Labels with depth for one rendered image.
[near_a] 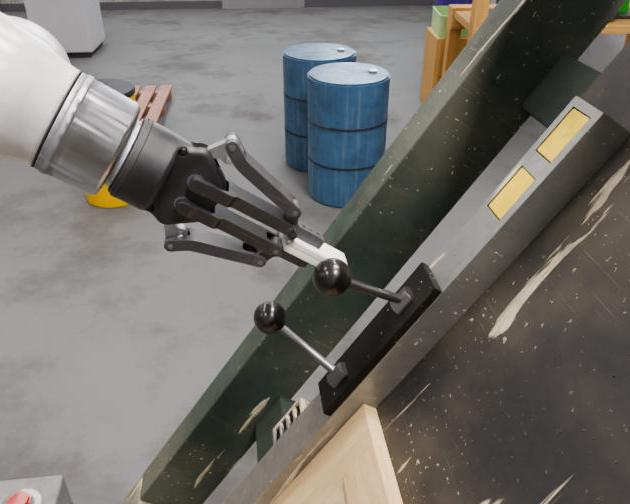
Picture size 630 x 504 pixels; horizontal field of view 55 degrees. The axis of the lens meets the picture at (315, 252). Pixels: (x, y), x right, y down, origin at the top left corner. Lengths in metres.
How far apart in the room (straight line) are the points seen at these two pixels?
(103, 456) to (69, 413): 0.29
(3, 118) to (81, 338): 2.61
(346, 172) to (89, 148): 3.39
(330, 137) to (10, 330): 2.07
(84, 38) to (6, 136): 7.45
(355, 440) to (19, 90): 0.47
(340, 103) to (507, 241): 3.12
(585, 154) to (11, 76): 0.48
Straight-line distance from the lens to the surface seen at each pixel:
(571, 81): 0.79
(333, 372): 0.69
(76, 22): 7.94
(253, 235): 0.57
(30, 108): 0.51
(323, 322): 0.93
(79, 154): 0.51
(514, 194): 0.61
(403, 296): 0.64
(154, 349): 2.92
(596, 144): 0.61
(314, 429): 0.73
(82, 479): 2.49
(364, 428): 0.69
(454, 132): 0.82
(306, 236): 0.58
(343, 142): 3.78
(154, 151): 0.52
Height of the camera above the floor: 1.86
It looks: 32 degrees down
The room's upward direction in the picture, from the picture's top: straight up
